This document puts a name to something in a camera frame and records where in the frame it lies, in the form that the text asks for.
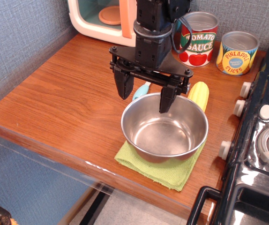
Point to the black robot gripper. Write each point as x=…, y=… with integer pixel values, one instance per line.
x=151, y=60

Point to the yellow toy corn cob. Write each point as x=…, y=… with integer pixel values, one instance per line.
x=200, y=95

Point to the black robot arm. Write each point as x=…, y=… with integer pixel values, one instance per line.
x=158, y=14

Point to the orange plate inside microwave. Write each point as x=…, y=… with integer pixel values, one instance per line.
x=110, y=15

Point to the toy microwave teal and cream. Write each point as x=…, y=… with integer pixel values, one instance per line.
x=84, y=17

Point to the white teal toy spoon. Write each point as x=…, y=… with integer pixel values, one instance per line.
x=143, y=90

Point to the stainless steel pot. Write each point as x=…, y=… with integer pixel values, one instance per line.
x=164, y=138

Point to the tomato sauce can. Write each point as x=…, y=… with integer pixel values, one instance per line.
x=204, y=30

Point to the green cloth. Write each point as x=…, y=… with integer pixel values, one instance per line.
x=173, y=177

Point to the white stove knob middle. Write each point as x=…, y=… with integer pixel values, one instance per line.
x=238, y=108

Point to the white stove knob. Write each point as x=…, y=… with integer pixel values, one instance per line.
x=238, y=108
x=246, y=86
x=224, y=149

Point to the pineapple slices can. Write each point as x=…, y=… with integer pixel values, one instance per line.
x=237, y=52

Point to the white stove knob bottom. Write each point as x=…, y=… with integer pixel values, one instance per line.
x=224, y=149

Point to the white stove knob top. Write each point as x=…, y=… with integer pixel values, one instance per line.
x=246, y=86

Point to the black toy stove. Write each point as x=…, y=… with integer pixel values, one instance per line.
x=245, y=189

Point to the black oven door handle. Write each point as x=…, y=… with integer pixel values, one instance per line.
x=204, y=193

